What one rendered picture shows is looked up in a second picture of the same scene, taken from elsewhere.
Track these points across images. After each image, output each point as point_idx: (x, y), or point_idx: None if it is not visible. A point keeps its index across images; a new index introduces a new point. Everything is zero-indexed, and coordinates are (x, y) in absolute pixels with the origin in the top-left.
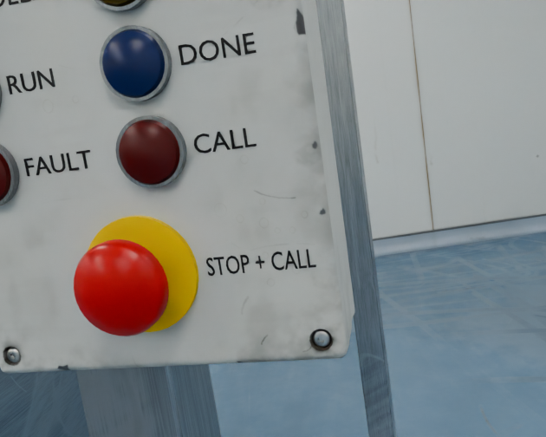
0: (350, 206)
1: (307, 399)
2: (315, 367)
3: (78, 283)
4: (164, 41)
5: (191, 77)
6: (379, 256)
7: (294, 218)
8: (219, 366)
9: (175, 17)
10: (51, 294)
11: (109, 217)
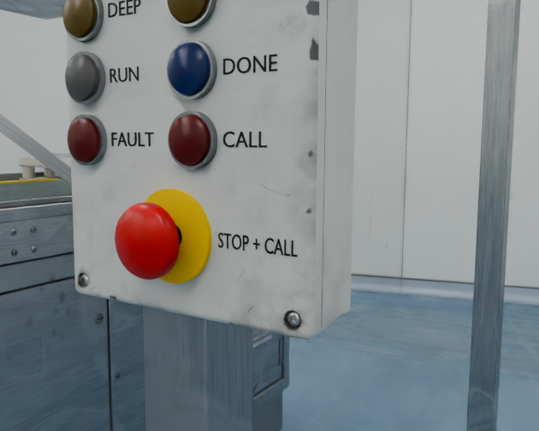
0: (487, 245)
1: (422, 418)
2: (438, 392)
3: (117, 230)
4: (214, 54)
5: (228, 85)
6: (531, 304)
7: (286, 213)
8: (350, 367)
9: (224, 36)
10: (114, 239)
11: (158, 186)
